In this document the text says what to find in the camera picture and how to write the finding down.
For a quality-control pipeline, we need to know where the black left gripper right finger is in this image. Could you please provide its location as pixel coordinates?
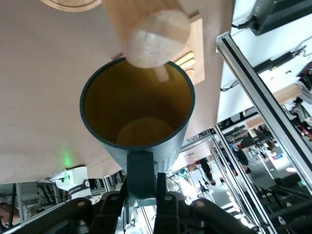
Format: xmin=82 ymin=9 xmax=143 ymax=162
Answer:
xmin=153 ymin=172 xmax=259 ymax=234

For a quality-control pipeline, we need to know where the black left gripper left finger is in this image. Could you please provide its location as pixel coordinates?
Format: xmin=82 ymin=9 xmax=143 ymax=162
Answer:
xmin=14 ymin=180 xmax=130 ymax=234

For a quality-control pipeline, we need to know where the dark green cup yellow inside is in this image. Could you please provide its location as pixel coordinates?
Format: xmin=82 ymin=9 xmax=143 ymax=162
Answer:
xmin=79 ymin=57 xmax=195 ymax=207

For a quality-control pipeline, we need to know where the wooden cup rack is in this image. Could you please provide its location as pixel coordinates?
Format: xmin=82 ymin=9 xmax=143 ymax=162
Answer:
xmin=40 ymin=0 xmax=193 ymax=83

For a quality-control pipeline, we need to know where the person in dark clothes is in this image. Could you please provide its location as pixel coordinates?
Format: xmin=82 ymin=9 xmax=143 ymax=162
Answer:
xmin=233 ymin=146 xmax=252 ymax=174
xmin=199 ymin=158 xmax=216 ymax=187

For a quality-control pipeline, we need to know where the yellow plastic knife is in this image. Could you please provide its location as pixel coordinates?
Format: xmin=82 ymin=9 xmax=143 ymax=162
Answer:
xmin=179 ymin=58 xmax=196 ymax=67

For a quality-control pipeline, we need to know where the yellow plastic fork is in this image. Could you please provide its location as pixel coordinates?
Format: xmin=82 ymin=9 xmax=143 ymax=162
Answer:
xmin=174 ymin=51 xmax=195 ymax=63

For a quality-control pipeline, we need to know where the brown paper roll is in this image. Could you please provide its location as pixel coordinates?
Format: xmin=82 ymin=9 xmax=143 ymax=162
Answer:
xmin=273 ymin=84 xmax=303 ymax=104

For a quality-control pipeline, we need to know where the wooden cutting board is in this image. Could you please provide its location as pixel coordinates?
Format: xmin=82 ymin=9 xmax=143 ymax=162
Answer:
xmin=111 ymin=9 xmax=205 ymax=85

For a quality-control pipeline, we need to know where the black box device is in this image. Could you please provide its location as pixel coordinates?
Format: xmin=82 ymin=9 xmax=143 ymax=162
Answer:
xmin=251 ymin=0 xmax=312 ymax=36

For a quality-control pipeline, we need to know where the aluminium table frame rail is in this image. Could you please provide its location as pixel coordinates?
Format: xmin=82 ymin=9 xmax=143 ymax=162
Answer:
xmin=215 ymin=31 xmax=312 ymax=176

